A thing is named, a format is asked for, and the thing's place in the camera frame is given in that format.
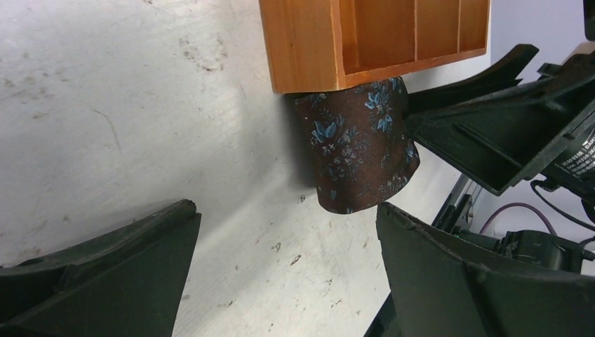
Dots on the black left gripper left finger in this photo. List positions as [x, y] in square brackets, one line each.
[127, 282]

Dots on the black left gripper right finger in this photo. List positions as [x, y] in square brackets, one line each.
[528, 283]

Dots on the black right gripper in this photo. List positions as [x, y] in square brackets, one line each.
[498, 131]

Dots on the brown floral tie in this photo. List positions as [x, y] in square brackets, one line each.
[362, 154]

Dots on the wooden compartment tray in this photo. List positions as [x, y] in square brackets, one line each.
[317, 46]

